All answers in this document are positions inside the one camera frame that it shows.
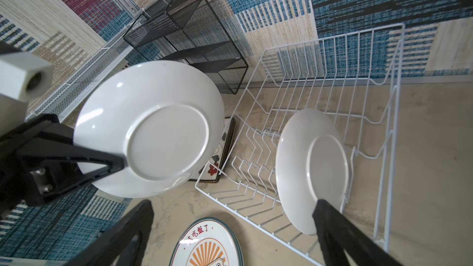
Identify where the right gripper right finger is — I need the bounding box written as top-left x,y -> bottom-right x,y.
312,199 -> 400,266

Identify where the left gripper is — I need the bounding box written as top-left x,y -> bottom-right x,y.
1,114 -> 125,214

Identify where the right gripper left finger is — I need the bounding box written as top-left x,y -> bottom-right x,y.
66,199 -> 154,266

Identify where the white round plate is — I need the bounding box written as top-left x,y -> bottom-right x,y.
169,217 -> 245,266
275,108 -> 350,235
73,60 -> 225,198

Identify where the white mesh wall basket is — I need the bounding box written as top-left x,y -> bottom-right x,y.
26,30 -> 133,122

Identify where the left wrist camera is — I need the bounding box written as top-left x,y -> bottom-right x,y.
1,52 -> 54,135

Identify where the white wire dish rack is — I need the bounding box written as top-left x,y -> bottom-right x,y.
195,23 -> 406,266

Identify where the black wire shelf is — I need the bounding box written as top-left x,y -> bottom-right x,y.
123,0 -> 249,94

